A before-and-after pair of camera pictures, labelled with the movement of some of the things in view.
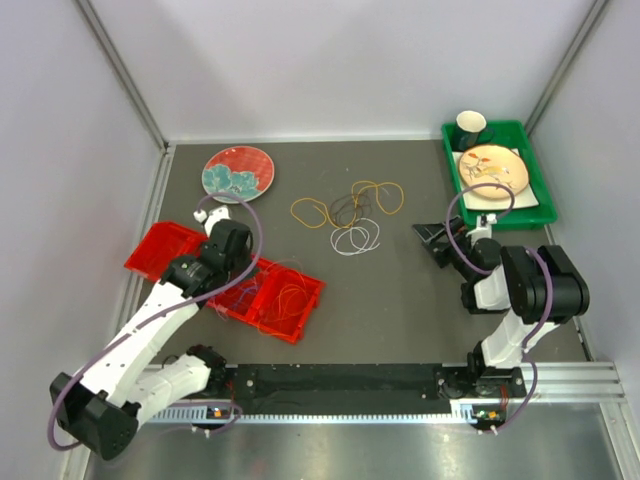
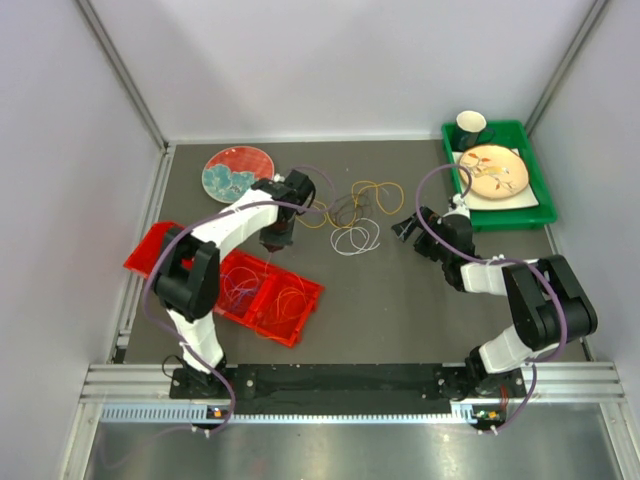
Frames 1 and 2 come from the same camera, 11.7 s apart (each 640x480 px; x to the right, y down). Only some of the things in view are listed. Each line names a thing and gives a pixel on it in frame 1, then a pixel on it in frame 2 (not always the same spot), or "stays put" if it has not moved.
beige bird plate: [493, 163] stays put
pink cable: [288, 260] to [232, 269]
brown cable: [351, 205] stays put
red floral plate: [240, 170] stays put
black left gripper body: [238, 264] to [277, 234]
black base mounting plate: [361, 387] stays put
